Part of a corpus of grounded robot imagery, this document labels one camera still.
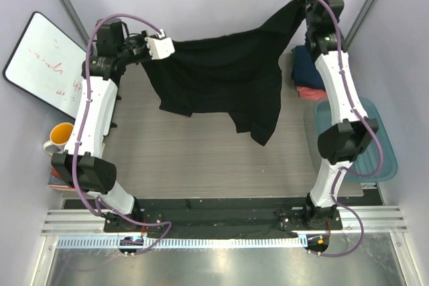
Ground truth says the black printed t-shirt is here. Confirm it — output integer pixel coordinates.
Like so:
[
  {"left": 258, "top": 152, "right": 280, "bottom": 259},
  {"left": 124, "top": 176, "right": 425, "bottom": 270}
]
[{"left": 142, "top": 0, "right": 306, "bottom": 146}]

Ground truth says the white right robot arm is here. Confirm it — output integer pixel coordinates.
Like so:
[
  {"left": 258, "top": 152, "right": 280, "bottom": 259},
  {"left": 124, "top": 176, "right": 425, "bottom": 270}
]
[{"left": 302, "top": 0, "right": 379, "bottom": 229}]

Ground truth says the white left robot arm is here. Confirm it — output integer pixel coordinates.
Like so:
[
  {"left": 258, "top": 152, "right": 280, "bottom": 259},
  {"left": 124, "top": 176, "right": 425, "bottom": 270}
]
[{"left": 51, "top": 13, "right": 151, "bottom": 226}]

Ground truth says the stack of books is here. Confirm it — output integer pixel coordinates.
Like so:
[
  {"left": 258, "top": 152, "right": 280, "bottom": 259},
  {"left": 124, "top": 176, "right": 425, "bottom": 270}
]
[{"left": 48, "top": 168, "right": 74, "bottom": 191}]

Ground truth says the folded navy t-shirt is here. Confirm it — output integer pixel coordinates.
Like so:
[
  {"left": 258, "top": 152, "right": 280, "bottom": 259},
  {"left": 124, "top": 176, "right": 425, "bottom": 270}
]
[{"left": 291, "top": 46, "right": 325, "bottom": 90}]

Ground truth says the folded red t-shirt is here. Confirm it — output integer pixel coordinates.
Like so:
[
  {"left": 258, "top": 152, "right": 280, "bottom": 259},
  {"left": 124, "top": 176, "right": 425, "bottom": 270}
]
[{"left": 296, "top": 86, "right": 327, "bottom": 102}]

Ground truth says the whiteboard with red writing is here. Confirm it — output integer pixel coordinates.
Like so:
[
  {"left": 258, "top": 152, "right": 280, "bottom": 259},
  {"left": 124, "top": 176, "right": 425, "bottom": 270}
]
[{"left": 3, "top": 11, "right": 86, "bottom": 118}]

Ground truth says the white mug orange inside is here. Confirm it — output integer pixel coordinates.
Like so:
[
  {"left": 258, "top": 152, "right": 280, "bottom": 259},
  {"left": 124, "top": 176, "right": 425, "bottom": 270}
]
[{"left": 42, "top": 123, "right": 74, "bottom": 156}]

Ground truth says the blue transparent plastic bin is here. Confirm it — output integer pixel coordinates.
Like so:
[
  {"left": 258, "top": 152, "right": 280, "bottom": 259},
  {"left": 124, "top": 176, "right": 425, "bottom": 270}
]
[{"left": 313, "top": 97, "right": 397, "bottom": 184}]

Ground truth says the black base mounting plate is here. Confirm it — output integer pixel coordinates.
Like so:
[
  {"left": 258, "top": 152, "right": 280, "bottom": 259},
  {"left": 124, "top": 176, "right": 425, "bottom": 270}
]
[{"left": 62, "top": 197, "right": 383, "bottom": 240}]

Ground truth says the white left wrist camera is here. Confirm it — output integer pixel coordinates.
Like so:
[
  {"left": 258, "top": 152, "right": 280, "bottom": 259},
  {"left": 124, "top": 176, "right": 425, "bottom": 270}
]
[{"left": 145, "top": 29, "right": 175, "bottom": 60}]

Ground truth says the right aluminium corner post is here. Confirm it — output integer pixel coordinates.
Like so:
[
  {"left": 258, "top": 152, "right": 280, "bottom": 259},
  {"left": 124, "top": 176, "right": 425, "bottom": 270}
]
[{"left": 345, "top": 0, "right": 377, "bottom": 48}]

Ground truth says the aluminium corner post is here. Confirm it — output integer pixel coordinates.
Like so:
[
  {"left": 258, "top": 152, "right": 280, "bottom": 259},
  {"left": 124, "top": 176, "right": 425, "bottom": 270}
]
[
  {"left": 345, "top": 0, "right": 377, "bottom": 48},
  {"left": 58, "top": 0, "right": 89, "bottom": 46}
]

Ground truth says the left aluminium corner post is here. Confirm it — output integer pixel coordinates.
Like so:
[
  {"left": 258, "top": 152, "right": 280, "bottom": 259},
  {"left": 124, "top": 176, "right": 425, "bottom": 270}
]
[{"left": 58, "top": 0, "right": 89, "bottom": 46}]

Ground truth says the aluminium rail frame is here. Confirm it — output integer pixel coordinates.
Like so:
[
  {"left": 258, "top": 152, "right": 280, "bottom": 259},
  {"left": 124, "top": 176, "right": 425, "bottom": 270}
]
[{"left": 32, "top": 201, "right": 422, "bottom": 285}]

